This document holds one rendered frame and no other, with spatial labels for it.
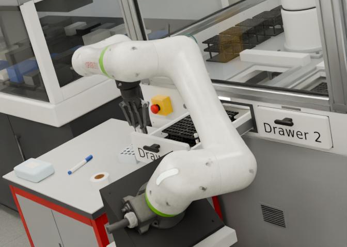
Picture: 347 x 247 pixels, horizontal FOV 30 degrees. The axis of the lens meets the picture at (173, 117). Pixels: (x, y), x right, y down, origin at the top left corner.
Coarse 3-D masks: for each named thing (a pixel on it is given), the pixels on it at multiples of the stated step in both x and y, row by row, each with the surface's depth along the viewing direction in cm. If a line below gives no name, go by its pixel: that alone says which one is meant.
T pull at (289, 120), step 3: (276, 120) 214; (279, 120) 214; (282, 120) 213; (285, 120) 213; (288, 120) 212; (291, 120) 213; (276, 123) 214; (279, 123) 213; (282, 123) 212; (285, 123) 211; (288, 123) 210; (291, 123) 210
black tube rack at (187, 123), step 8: (232, 112) 233; (184, 120) 236; (232, 120) 232; (168, 128) 232; (176, 128) 230; (184, 128) 229; (192, 128) 227; (168, 136) 232; (176, 136) 232; (192, 144) 221
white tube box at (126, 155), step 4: (132, 144) 253; (124, 148) 250; (128, 148) 250; (120, 152) 248; (124, 152) 247; (128, 152) 246; (132, 152) 246; (120, 156) 246; (124, 156) 245; (128, 156) 244; (132, 156) 243; (120, 160) 247; (124, 160) 246; (128, 160) 245; (132, 160) 244; (136, 160) 243
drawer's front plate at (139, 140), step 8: (136, 136) 226; (144, 136) 223; (152, 136) 221; (136, 144) 228; (144, 144) 225; (160, 144) 217; (168, 144) 214; (176, 144) 211; (184, 144) 209; (136, 152) 230; (144, 152) 227; (152, 152) 223; (160, 152) 219; (168, 152) 216; (144, 160) 229; (152, 160) 225
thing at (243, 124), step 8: (240, 112) 236; (248, 112) 230; (176, 120) 239; (240, 120) 227; (248, 120) 229; (160, 128) 235; (240, 128) 227; (248, 128) 230; (160, 136) 235; (200, 144) 215
